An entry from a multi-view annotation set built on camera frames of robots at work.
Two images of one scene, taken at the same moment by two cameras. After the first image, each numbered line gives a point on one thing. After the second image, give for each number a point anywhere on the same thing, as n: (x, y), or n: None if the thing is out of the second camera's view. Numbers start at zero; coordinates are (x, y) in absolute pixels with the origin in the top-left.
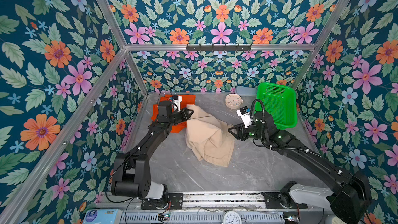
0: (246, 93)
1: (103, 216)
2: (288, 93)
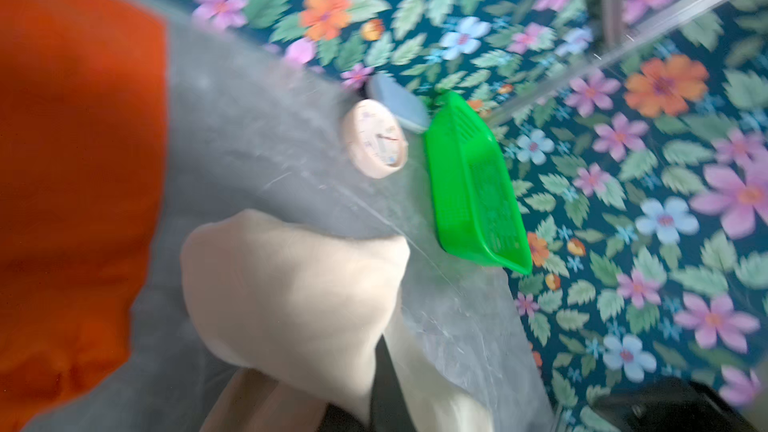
0: (408, 107)
1: None
2: (476, 211)
